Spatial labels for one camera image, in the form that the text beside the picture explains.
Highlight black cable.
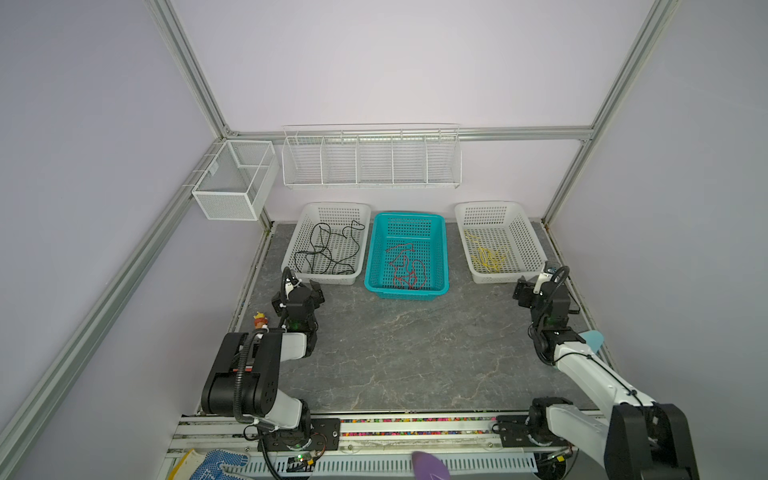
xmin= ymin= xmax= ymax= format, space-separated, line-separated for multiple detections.
xmin=292 ymin=219 xmax=367 ymax=276

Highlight yellow cable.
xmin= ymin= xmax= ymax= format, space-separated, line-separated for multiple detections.
xmin=466 ymin=230 xmax=511 ymax=274

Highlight red cables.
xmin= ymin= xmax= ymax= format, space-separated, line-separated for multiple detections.
xmin=383 ymin=242 xmax=428 ymax=290

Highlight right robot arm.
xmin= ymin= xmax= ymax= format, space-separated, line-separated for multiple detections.
xmin=513 ymin=261 xmax=699 ymax=479

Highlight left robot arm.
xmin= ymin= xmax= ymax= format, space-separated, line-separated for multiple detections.
xmin=200 ymin=267 xmax=325 ymax=448

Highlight ice cream cone toy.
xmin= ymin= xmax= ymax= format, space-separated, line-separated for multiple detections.
xmin=253 ymin=312 xmax=269 ymax=329

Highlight light blue plastic scraper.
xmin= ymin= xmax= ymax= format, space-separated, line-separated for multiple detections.
xmin=579 ymin=330 xmax=605 ymax=354

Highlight left white plastic basket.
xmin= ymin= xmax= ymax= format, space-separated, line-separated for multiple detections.
xmin=281 ymin=202 xmax=371 ymax=286

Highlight white plastic basket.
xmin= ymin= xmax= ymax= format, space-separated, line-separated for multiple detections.
xmin=281 ymin=202 xmax=371 ymax=286
xmin=454 ymin=201 xmax=547 ymax=284

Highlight right white plastic basket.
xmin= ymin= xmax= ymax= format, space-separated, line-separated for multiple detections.
xmin=454 ymin=201 xmax=547 ymax=284

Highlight teal plastic basket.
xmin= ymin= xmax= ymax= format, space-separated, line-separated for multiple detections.
xmin=364 ymin=212 xmax=450 ymax=301

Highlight blue white work glove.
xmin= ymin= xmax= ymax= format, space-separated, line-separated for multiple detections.
xmin=189 ymin=450 xmax=249 ymax=480

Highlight purple object at front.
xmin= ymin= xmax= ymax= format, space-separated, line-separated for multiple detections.
xmin=411 ymin=451 xmax=451 ymax=480

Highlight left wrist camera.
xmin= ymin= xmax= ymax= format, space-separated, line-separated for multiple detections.
xmin=283 ymin=277 xmax=300 ymax=298

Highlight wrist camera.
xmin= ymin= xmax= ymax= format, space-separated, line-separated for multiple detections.
xmin=533 ymin=261 xmax=559 ymax=295
xmin=283 ymin=277 xmax=300 ymax=298

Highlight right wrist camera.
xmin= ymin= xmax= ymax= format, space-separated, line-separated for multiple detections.
xmin=533 ymin=261 xmax=559 ymax=295

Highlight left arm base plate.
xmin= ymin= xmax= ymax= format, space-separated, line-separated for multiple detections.
xmin=263 ymin=416 xmax=341 ymax=452

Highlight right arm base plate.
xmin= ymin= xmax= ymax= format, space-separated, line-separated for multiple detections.
xmin=491 ymin=414 xmax=569 ymax=448

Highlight white mesh wall box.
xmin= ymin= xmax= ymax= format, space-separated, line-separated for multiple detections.
xmin=192 ymin=140 xmax=279 ymax=221

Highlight white wire wall shelf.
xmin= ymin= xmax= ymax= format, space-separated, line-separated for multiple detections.
xmin=282 ymin=123 xmax=463 ymax=189

